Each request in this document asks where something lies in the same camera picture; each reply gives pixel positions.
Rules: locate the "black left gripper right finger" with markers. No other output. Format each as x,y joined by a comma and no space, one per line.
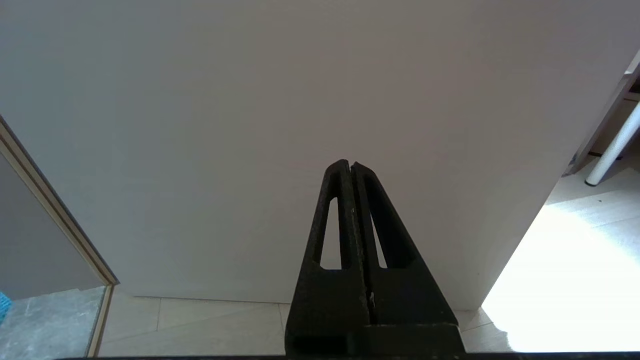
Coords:
415,300

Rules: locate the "white table with round legs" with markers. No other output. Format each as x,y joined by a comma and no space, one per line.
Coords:
615,150

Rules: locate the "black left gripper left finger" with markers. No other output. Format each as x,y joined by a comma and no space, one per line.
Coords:
320,300

